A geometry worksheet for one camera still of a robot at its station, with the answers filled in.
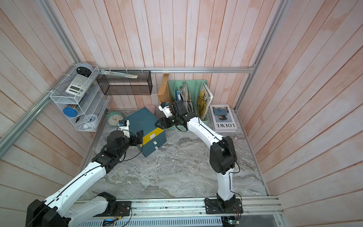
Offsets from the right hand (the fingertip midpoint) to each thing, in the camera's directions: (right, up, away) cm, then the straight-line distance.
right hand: (158, 123), depth 85 cm
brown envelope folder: (+4, +17, -2) cm, 18 cm away
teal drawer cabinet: (-9, +2, +5) cm, 11 cm away
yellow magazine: (+32, +18, +16) cm, 40 cm away
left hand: (-12, -5, -5) cm, 14 cm away
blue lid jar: (-47, +6, -9) cm, 48 cm away
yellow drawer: (-3, -7, -5) cm, 9 cm away
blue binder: (+12, +19, +13) cm, 26 cm away
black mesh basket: (-37, +28, +18) cm, 50 cm away
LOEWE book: (+47, +3, +22) cm, 52 cm away
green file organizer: (+24, +29, +21) cm, 43 cm away
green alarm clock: (-36, +4, +18) cm, 41 cm away
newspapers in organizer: (+18, +19, +15) cm, 31 cm away
